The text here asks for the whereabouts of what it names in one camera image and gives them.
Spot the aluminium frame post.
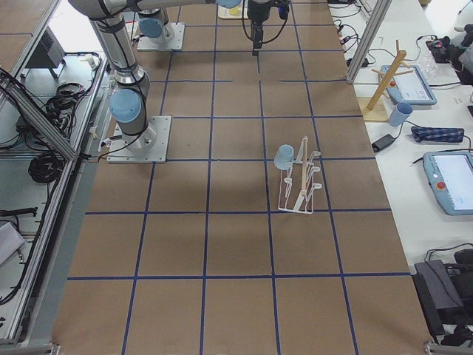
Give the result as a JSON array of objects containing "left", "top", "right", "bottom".
[{"left": 347, "top": 0, "right": 392, "bottom": 84}]

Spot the blue cup on desk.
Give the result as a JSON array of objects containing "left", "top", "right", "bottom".
[{"left": 388, "top": 102, "right": 413, "bottom": 127}]

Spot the wooden mug tree stand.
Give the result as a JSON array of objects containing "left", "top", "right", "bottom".
[{"left": 361, "top": 40, "right": 413, "bottom": 122}]

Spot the black cable bundle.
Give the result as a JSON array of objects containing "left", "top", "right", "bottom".
[{"left": 28, "top": 150, "right": 66, "bottom": 185}]

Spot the black power adapter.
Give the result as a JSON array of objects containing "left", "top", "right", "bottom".
[{"left": 372, "top": 134, "right": 396, "bottom": 153}]

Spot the yellow plastic cup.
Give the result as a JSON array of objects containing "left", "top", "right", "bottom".
[{"left": 228, "top": 7, "right": 240, "bottom": 16}]

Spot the light blue plastic cup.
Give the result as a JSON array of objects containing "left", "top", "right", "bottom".
[{"left": 273, "top": 144, "right": 294, "bottom": 171}]

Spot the white wire cup rack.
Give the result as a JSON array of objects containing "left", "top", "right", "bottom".
[{"left": 278, "top": 136, "right": 322, "bottom": 214}]

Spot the blue teach pendant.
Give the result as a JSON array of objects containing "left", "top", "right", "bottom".
[
  {"left": 423, "top": 152, "right": 472, "bottom": 215},
  {"left": 387, "top": 65, "right": 438, "bottom": 106}
]

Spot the dark blue pencil case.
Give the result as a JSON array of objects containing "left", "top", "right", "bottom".
[{"left": 411, "top": 126, "right": 465, "bottom": 143}]

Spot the blue teach pendant far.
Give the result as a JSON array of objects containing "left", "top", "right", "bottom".
[{"left": 387, "top": 65, "right": 438, "bottom": 106}]

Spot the grey control box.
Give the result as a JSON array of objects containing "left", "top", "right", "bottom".
[{"left": 25, "top": 27, "right": 65, "bottom": 78}]

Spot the blue teach pendant near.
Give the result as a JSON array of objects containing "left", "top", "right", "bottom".
[{"left": 423, "top": 152, "right": 472, "bottom": 215}]

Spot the cream serving tray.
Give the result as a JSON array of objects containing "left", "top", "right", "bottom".
[{"left": 217, "top": 4, "right": 248, "bottom": 20}]

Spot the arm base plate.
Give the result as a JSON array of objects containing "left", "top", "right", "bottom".
[
  {"left": 137, "top": 18, "right": 185, "bottom": 52},
  {"left": 106, "top": 115, "right": 171, "bottom": 163}
]

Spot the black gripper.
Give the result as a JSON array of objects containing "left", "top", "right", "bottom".
[{"left": 247, "top": 0, "right": 290, "bottom": 56}]

